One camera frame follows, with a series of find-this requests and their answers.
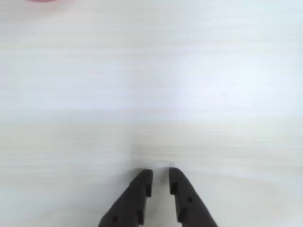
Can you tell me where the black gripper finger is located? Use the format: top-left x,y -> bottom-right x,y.
98,169 -> 154,227
168,167 -> 219,227

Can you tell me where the red rubber duck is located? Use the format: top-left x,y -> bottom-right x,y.
22,0 -> 78,4

